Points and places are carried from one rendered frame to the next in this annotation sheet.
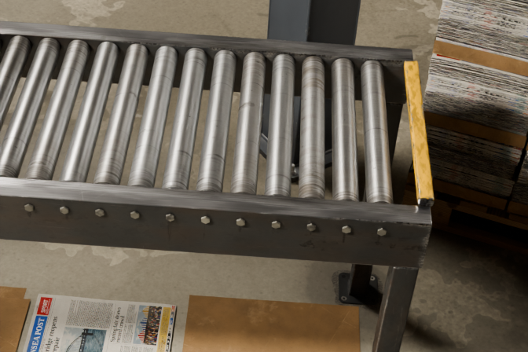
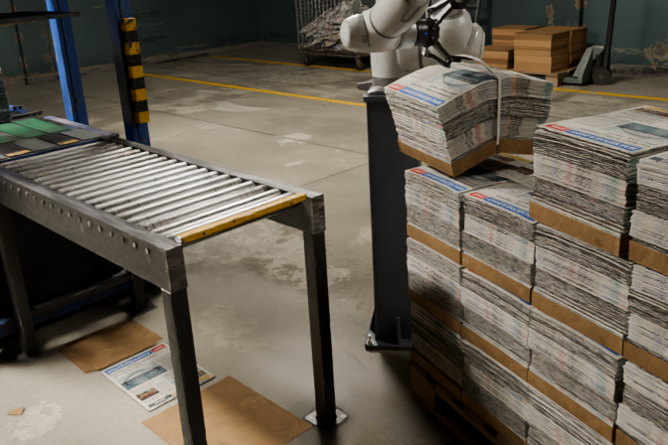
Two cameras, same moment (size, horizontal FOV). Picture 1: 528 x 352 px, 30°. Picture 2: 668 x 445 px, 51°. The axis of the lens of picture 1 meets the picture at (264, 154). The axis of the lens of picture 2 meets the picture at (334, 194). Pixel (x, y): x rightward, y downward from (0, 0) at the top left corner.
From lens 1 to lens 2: 1.95 m
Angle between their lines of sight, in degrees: 46
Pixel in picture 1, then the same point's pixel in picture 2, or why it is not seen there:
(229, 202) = (102, 216)
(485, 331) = not seen: outside the picture
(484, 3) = (423, 190)
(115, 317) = not seen: hidden behind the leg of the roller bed
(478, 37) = (424, 222)
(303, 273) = (305, 394)
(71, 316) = (162, 357)
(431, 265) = (395, 429)
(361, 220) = (139, 238)
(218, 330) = (219, 397)
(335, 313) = (292, 422)
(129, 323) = not seen: hidden behind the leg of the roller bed
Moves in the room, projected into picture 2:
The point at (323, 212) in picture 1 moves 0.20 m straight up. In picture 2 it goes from (129, 230) to (118, 159)
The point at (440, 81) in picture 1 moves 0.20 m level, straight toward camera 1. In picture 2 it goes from (413, 260) to (362, 277)
